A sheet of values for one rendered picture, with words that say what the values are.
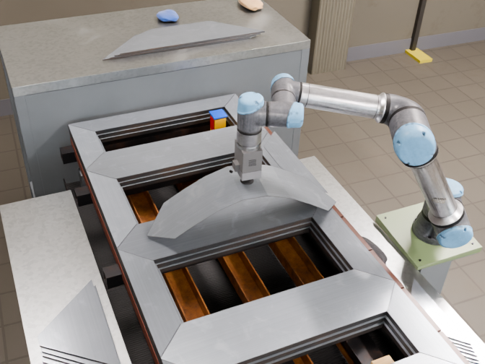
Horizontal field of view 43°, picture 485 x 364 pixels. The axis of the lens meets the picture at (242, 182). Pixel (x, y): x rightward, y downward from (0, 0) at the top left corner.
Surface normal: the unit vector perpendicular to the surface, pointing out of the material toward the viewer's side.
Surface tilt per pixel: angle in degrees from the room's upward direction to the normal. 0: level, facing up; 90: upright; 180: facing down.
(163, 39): 0
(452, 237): 100
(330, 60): 90
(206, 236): 0
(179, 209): 33
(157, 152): 0
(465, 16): 90
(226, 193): 20
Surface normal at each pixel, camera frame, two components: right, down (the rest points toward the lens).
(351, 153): 0.04, -0.79
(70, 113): 0.40, 0.57
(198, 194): -0.43, -0.62
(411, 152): -0.09, 0.56
